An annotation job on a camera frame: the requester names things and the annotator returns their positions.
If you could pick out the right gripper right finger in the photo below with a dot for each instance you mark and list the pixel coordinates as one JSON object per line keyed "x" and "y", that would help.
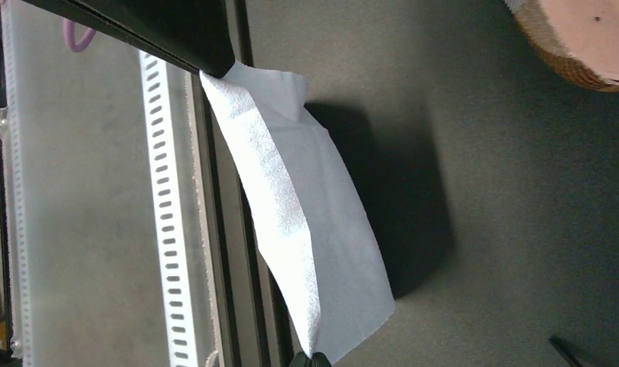
{"x": 318, "y": 359}

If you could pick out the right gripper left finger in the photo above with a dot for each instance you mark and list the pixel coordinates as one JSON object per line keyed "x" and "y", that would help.
{"x": 190, "y": 34}

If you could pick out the light blue cleaning cloth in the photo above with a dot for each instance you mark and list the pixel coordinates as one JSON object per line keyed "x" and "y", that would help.
{"x": 311, "y": 227}

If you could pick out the brown plaid glasses case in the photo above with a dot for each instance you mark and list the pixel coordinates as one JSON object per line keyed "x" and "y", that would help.
{"x": 578, "y": 39}

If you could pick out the black sunglasses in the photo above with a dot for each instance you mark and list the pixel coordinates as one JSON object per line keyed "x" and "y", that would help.
{"x": 564, "y": 351}

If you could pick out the black front frame rail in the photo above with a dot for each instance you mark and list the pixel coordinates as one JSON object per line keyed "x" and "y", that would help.
{"x": 254, "y": 328}

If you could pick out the white slotted cable duct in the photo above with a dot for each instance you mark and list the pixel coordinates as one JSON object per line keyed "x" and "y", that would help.
{"x": 182, "y": 346}

